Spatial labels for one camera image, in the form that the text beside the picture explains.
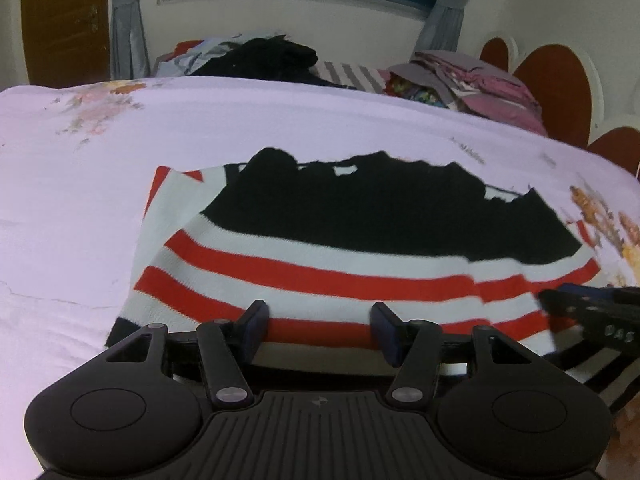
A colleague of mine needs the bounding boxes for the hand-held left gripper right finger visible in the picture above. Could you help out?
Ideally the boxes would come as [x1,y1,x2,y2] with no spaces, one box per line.
[370,302,543,405]

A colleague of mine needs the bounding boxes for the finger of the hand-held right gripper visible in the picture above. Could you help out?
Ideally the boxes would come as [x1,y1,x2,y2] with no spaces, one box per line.
[537,282,640,358]

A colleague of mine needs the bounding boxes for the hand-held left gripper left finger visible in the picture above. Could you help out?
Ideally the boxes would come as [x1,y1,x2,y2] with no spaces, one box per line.
[102,300,271,408]

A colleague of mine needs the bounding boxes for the striped knit sweater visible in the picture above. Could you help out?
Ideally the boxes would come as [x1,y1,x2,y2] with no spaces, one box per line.
[105,146,640,398]

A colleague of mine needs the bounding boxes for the black clothes heap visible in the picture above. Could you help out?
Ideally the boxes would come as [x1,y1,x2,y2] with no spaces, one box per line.
[192,36,358,90]

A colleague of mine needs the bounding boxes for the light clothes heap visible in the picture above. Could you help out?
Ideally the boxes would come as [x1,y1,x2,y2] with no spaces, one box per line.
[152,34,251,78]

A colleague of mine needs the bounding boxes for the floral pink bed sheet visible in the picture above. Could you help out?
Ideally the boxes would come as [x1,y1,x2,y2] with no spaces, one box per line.
[0,75,640,480]

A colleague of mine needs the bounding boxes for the white and brown headboard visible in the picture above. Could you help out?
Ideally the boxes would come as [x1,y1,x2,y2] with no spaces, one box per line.
[479,36,640,181]

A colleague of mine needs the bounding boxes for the pile of folded pink bedding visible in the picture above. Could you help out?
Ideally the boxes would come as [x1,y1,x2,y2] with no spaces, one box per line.
[385,50,548,137]

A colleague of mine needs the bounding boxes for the grey striped cloth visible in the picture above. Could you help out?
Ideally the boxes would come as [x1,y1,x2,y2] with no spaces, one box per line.
[315,60,393,93]

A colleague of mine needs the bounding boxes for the grey curtain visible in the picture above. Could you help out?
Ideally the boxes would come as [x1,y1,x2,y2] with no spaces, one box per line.
[416,0,488,53]
[106,0,151,81]

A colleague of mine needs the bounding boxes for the brown wooden door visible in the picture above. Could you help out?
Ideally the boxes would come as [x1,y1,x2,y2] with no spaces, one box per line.
[20,0,111,86]

